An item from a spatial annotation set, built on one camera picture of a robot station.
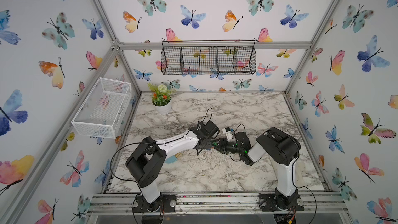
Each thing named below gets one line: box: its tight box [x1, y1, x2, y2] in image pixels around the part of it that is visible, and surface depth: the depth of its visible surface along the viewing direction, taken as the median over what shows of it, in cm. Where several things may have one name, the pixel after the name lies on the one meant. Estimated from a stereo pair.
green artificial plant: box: [147, 82, 174, 107], surface depth 103 cm
